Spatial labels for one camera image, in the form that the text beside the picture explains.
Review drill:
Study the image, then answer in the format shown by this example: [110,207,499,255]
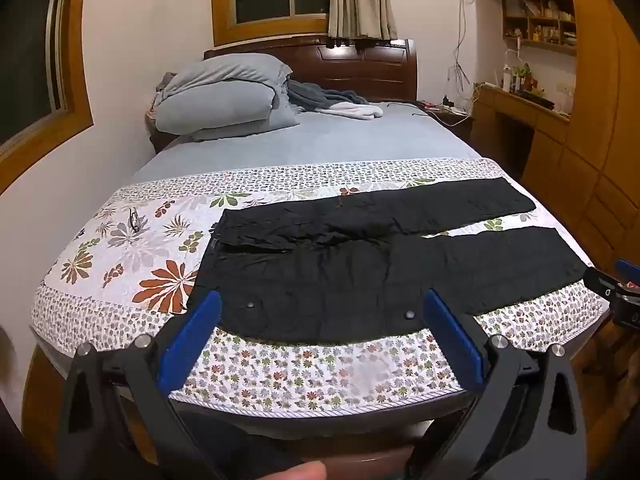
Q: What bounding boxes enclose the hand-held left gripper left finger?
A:
[56,290,237,480]

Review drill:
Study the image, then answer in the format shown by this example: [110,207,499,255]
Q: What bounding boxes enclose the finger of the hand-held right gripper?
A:
[616,258,640,288]
[584,266,626,307]

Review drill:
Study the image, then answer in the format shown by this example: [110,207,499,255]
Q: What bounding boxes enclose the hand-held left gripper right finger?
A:
[404,289,589,480]

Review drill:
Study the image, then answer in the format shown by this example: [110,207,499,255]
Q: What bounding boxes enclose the black pants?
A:
[186,177,591,345]

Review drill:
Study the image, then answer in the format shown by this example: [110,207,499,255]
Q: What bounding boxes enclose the person's left hand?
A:
[257,461,327,480]

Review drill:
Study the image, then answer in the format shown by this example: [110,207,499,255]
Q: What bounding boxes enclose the floral patterned quilt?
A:
[30,157,608,418]

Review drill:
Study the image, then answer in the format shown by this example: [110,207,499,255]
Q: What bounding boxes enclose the wooden desk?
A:
[471,82,572,196]

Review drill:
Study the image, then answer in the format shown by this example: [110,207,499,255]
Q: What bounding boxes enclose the black keyboard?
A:
[519,91,557,109]

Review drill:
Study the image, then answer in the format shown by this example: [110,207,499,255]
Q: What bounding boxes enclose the dark wooden nightstand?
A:
[419,100,476,142]

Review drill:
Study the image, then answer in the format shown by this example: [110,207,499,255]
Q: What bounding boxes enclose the light blue bed sheet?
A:
[132,102,483,191]

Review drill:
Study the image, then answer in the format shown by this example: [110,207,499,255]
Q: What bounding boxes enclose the grey pillows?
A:
[152,54,301,142]

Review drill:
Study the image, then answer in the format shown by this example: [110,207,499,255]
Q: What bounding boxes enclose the white towel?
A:
[317,101,385,122]

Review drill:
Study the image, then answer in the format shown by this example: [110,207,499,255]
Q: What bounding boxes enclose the grey and white clothes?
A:
[285,80,371,113]

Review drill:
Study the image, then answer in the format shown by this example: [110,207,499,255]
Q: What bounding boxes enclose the dark wooden headboard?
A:
[204,37,418,103]

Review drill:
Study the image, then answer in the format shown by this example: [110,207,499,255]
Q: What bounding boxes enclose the wooden framed side window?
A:
[0,0,94,196]

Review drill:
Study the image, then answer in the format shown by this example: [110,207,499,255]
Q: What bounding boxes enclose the wooden bed frame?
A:
[22,340,506,480]

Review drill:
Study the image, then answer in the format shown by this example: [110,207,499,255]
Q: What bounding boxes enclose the hanging white cables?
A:
[446,0,478,108]

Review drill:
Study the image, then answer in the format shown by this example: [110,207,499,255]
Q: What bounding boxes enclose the wooden wall shelf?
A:
[501,0,579,56]

